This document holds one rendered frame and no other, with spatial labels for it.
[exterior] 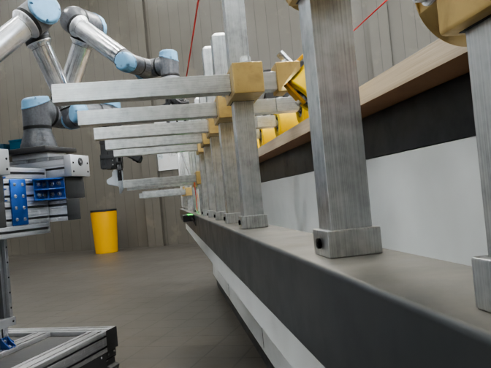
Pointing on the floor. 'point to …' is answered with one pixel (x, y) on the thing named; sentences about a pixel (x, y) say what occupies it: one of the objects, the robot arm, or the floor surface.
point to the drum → (104, 231)
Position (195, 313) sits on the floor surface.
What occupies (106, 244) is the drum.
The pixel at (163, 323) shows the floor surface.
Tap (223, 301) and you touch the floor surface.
